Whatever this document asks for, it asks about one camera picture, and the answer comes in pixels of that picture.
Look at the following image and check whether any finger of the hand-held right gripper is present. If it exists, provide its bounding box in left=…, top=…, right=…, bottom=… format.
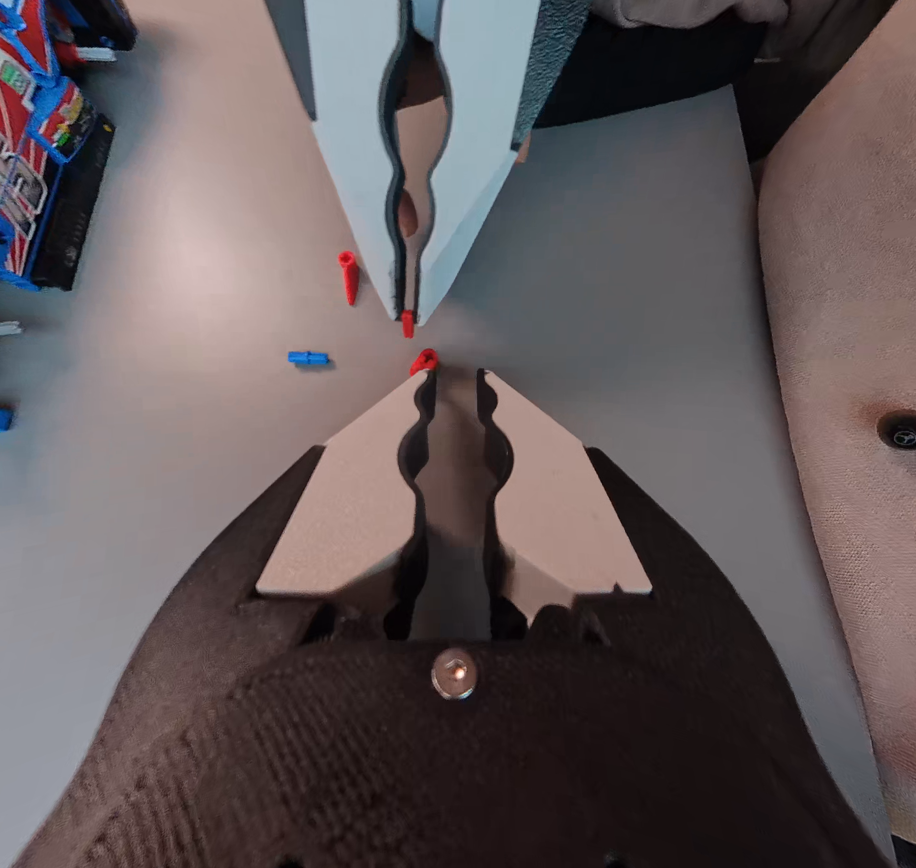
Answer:
left=298, top=0, right=415, bottom=323
left=414, top=0, right=551, bottom=328

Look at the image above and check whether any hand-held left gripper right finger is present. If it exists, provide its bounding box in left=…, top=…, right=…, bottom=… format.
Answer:
left=476, top=369, right=653, bottom=639

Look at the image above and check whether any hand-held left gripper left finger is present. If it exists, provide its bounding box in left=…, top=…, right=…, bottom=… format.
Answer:
left=255, top=369, right=439, bottom=639

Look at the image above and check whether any person's black shirt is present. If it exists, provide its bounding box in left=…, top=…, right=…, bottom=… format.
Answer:
left=533, top=13, right=813, bottom=162

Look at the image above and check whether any blue red brick toy car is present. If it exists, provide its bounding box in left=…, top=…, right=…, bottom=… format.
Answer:
left=0, top=0, right=138, bottom=294

